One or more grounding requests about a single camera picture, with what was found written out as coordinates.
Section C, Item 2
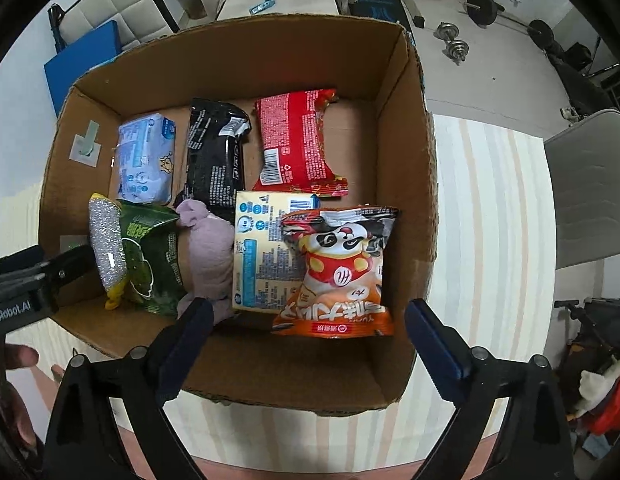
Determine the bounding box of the black exercise equipment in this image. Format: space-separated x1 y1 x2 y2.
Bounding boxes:
547 35 620 111

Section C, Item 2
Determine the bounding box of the white tufted chair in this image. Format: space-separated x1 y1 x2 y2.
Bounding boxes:
48 0 183 54

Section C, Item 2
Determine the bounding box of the orange panda snack packet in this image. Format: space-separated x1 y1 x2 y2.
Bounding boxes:
271 206 401 339

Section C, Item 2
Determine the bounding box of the red and white garment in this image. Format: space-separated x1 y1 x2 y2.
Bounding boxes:
572 360 620 438

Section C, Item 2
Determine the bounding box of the cardboard box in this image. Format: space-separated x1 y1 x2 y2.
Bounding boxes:
38 13 438 416

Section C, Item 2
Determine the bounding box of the striped cat print tablecloth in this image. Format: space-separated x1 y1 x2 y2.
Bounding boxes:
0 112 603 480

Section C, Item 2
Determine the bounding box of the black snack packet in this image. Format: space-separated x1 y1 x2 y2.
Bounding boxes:
182 98 252 223

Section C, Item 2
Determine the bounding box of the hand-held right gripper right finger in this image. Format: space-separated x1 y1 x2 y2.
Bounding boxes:
405 298 576 480

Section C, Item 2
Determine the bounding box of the cream yellow food packet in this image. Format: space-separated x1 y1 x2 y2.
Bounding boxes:
233 190 321 313

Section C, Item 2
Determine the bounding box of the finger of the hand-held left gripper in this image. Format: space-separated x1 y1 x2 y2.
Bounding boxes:
42 243 98 311

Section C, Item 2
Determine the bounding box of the black metal stand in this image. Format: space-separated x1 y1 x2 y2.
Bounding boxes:
555 297 620 411

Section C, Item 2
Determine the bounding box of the blue foam mat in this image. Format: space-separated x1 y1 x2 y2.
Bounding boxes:
44 20 121 118

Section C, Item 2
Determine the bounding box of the red snack packet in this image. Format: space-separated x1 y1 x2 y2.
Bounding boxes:
253 88 351 197

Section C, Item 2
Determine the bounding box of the person's left hand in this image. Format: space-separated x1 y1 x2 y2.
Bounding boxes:
0 345 44 456

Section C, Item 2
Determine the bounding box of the grey chair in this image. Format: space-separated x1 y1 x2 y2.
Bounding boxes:
543 108 620 273

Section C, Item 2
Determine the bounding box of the green snack packet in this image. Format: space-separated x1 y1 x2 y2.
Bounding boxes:
114 199 188 317

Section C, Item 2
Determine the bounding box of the light blue tissue pack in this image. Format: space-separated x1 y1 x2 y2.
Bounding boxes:
114 112 178 204

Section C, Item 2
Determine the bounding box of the silver scrubbing sponge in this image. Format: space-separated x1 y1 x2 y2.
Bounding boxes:
88 192 129 311

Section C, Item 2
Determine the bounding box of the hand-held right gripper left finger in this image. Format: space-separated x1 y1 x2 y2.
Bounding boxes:
44 297 215 480

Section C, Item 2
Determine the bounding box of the black barbell on floor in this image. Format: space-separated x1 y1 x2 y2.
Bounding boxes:
462 0 556 51

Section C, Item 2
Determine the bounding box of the pale purple sock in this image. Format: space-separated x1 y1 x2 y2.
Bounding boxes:
175 198 237 326

